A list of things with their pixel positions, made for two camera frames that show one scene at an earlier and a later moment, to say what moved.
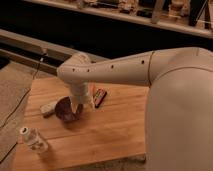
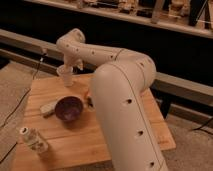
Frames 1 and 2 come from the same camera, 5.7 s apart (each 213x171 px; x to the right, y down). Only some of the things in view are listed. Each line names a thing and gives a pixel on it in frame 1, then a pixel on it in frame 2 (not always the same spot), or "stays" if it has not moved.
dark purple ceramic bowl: (65, 111) stays
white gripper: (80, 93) -> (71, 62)
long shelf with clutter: (190, 17) stays
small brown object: (48, 108) stays
